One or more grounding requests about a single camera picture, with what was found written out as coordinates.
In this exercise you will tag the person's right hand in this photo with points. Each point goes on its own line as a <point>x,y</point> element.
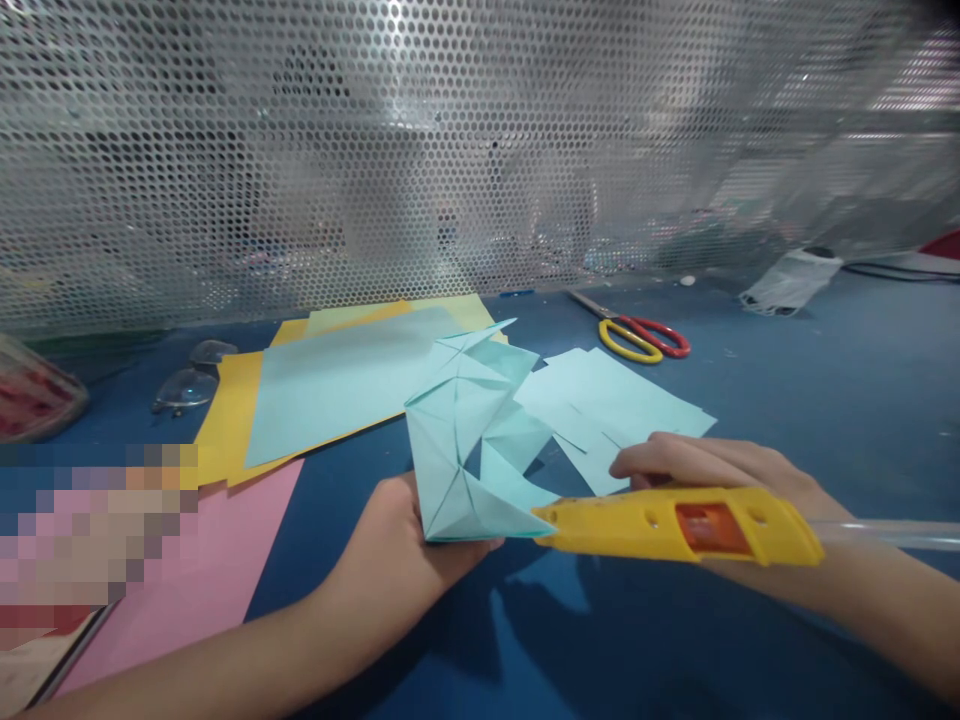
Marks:
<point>712,465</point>

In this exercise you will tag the person's left hand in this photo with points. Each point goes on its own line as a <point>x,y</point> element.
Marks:
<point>390,547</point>

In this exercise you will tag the person's left thumb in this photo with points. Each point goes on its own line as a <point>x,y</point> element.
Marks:
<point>397,495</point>

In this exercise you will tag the person's left fingers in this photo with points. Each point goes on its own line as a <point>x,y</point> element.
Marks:
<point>469,551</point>

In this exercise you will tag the person's right fingers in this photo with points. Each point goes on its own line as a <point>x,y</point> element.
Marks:
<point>637,461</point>

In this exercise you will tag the yellow glue gun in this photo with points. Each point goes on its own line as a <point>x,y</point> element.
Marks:
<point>622,525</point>

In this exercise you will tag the light blue paper model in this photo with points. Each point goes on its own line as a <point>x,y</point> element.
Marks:
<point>457,420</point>

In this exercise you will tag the cut light blue paper piece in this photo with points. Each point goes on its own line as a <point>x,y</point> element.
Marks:
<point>622,409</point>

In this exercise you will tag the light blue paper sheet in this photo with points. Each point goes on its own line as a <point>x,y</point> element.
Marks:
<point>337,390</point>

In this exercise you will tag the red and yellow scissors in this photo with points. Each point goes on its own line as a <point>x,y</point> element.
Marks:
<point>637,334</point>

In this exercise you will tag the orange yellow paper sheet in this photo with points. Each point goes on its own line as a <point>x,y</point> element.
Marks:
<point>229,420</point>

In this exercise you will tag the pale yellow paper sheet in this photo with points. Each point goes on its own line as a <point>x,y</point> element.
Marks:
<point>450,304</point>

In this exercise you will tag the pink paper sheet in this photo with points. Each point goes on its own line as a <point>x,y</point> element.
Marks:
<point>210,570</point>

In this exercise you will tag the clear eyeglasses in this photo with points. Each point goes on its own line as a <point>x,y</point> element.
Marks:
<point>187,386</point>

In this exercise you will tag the clear glue stick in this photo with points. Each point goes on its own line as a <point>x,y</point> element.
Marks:
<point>892,535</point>

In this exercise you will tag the perforated metal screen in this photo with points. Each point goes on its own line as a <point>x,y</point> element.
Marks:
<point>375,150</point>

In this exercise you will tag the red object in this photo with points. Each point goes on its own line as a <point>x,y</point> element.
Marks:
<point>943,246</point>

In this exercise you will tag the clear container with red contents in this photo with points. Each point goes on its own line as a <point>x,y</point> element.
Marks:
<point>34,397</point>

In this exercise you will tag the brown board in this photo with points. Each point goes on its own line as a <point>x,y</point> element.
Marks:
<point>37,660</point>

